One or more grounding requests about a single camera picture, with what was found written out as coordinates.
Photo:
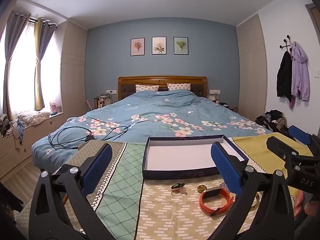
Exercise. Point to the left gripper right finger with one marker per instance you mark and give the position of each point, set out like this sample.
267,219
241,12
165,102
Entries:
274,216

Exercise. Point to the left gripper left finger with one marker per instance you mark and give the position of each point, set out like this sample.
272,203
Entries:
48,217

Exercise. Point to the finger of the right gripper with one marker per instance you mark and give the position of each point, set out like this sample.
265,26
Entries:
300,135
285,152

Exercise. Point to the tortoiseshell bangle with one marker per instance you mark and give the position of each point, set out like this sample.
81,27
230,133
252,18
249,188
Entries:
256,202

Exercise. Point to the orange smart watch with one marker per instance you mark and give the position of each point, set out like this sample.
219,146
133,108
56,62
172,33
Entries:
215,201

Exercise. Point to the right hand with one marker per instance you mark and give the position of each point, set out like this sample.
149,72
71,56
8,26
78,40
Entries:
310,208

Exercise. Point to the clothes pile on floor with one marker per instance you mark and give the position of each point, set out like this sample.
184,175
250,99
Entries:
274,120

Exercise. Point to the purple jacket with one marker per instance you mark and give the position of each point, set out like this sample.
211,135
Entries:
300,87

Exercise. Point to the black jacket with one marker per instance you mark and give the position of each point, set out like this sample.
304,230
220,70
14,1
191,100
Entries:
284,77

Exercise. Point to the clothes on window seat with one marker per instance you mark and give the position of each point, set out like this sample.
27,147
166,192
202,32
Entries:
24,120

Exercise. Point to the navy shallow box tray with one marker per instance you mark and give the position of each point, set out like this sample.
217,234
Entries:
173,158

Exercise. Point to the right patterned pillow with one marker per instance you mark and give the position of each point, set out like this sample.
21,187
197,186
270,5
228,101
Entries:
179,86

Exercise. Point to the patterned pillow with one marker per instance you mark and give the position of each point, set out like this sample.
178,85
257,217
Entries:
179,86
140,88

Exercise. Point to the blue floral duvet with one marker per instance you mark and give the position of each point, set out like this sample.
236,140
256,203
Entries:
176,113

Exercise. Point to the wooden headboard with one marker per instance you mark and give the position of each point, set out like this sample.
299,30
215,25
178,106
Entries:
127,84

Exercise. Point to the left patterned pillow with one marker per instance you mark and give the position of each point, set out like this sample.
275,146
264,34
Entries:
140,88

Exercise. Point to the green leaf picture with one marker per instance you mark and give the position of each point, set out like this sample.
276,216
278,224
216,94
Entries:
181,46

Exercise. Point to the white flower picture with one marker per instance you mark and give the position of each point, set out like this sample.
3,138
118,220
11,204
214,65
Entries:
159,45

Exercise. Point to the pink flower picture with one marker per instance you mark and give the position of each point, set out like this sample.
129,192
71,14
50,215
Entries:
138,46

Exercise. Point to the wall coat hooks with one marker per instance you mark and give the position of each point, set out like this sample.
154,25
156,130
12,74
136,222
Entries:
287,44

